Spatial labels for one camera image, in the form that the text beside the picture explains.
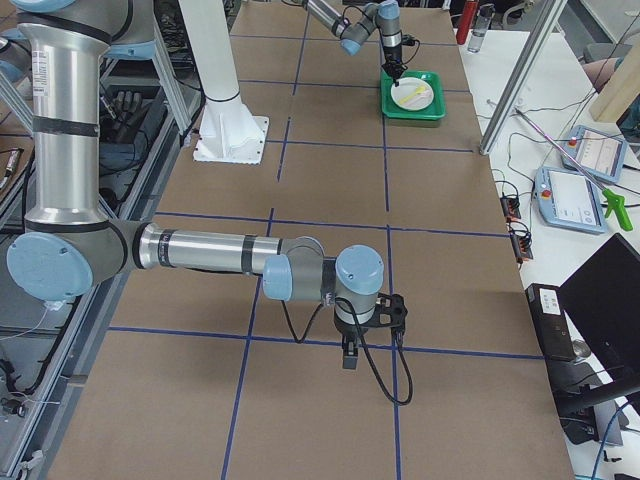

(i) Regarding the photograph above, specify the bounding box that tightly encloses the brown paper table cover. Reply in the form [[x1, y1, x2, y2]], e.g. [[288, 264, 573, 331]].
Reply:
[[49, 2, 573, 479]]

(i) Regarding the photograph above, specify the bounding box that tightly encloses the red bottle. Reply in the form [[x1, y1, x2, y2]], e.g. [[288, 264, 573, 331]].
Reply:
[[456, 0, 478, 45]]

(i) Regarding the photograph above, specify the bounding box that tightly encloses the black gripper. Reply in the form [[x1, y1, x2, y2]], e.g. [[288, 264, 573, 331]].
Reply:
[[334, 314, 369, 370], [382, 44, 404, 80]]

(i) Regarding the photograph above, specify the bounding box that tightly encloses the upper orange connector block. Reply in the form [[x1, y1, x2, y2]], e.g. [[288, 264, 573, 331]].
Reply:
[[500, 195, 521, 221]]

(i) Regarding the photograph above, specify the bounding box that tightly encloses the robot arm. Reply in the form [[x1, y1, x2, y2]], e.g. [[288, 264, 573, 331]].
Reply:
[[296, 1, 406, 83], [7, 1, 384, 369]]

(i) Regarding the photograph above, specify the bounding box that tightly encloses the teach pendant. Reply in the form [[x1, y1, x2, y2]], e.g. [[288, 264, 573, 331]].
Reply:
[[534, 166, 608, 235], [560, 125, 628, 184]]

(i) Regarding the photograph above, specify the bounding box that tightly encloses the lower orange connector block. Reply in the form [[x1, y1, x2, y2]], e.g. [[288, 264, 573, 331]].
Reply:
[[510, 230, 533, 264]]

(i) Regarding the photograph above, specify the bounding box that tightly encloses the near teach pendant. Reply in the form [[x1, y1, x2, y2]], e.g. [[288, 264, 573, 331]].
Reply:
[[534, 166, 608, 235]]

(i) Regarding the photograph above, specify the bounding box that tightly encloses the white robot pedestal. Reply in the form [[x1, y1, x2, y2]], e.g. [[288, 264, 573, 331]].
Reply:
[[179, 0, 269, 165]]

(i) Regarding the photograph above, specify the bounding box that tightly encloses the green handled reacher stick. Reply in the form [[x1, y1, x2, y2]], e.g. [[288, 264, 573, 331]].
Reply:
[[514, 107, 633, 231]]

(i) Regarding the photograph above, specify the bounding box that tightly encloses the wooden beam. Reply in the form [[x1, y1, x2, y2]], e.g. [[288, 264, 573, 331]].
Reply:
[[589, 43, 640, 123]]

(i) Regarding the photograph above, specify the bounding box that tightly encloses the orange connector block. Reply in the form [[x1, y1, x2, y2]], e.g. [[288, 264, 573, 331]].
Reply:
[[500, 195, 521, 221], [510, 230, 533, 264]]

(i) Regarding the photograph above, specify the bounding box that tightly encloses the clear water bottle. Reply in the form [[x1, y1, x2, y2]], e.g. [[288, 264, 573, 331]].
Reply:
[[467, 3, 495, 53]]

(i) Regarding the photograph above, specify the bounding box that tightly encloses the black monitor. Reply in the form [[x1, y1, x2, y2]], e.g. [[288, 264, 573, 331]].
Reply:
[[559, 233, 639, 379]]

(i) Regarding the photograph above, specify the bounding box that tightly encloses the yellow plastic spoon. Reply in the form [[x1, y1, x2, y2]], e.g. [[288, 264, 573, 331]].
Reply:
[[399, 88, 426, 105]]

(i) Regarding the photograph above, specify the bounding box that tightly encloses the far teach pendant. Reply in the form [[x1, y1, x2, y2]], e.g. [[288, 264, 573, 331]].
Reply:
[[560, 125, 628, 184]]

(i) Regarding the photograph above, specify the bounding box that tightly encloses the aluminium frame post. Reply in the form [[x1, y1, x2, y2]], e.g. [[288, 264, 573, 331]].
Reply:
[[479, 0, 567, 155]]

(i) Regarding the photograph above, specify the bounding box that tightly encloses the white round plate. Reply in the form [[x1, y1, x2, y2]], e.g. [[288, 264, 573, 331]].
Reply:
[[390, 77, 435, 111]]

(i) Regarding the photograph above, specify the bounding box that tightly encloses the green plastic tray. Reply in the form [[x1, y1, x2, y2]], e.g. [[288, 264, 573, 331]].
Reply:
[[380, 70, 446, 122]]

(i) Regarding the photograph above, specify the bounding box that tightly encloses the pink plastic spoon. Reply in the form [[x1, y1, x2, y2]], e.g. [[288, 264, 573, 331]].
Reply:
[[406, 87, 429, 105]]

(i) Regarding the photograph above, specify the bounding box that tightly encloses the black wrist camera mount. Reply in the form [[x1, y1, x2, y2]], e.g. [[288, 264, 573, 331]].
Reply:
[[367, 292, 408, 335]]

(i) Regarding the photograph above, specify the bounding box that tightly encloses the black computer box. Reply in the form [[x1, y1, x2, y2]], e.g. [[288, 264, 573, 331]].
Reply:
[[525, 283, 575, 362]]

